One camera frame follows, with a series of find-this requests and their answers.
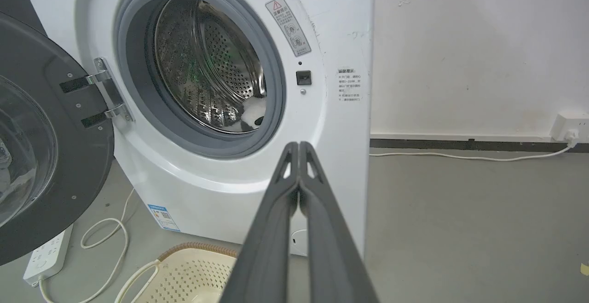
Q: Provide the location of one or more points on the white power strip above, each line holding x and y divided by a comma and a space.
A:
48, 254

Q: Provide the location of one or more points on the white wall socket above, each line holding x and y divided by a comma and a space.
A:
569, 127

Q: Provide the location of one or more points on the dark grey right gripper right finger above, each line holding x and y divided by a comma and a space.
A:
333, 257

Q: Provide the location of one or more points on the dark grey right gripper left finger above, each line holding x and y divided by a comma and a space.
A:
264, 248

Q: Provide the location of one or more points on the dark grey washing machine door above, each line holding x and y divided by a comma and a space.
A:
41, 137

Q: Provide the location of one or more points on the white and black plush toy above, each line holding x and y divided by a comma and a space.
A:
251, 114

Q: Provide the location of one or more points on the chrome door hinge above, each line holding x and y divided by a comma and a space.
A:
110, 91

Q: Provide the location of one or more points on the white front-loading washing machine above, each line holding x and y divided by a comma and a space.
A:
221, 110

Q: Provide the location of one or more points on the cream plastic laundry basket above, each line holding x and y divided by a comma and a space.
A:
193, 275

